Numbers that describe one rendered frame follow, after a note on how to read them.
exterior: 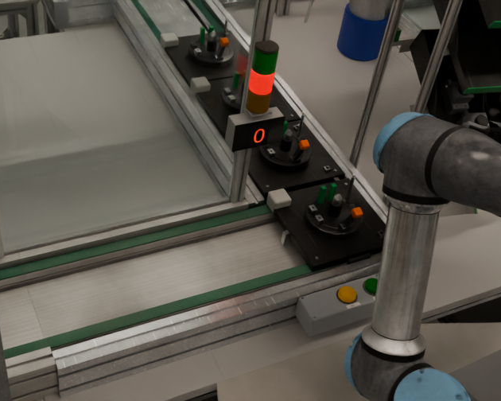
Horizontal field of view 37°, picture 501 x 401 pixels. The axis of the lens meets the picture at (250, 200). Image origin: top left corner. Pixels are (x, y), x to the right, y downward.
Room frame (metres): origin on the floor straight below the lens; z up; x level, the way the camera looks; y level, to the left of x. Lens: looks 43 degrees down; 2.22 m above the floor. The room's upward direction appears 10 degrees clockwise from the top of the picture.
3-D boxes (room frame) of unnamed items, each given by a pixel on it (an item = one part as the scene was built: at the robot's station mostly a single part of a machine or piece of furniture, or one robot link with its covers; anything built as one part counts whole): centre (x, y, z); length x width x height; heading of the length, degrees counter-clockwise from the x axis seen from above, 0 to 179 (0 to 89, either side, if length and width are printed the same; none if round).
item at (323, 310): (1.11, -0.25, 0.93); 0.21 x 0.07 x 0.06; 122
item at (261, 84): (1.34, 0.02, 1.34); 0.05 x 0.05 x 0.05
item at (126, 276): (1.20, 0.06, 0.91); 0.84 x 0.28 x 0.10; 122
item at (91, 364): (1.06, -0.05, 0.91); 0.89 x 0.06 x 0.11; 122
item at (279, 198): (1.37, -0.07, 0.97); 0.05 x 0.05 x 0.04; 32
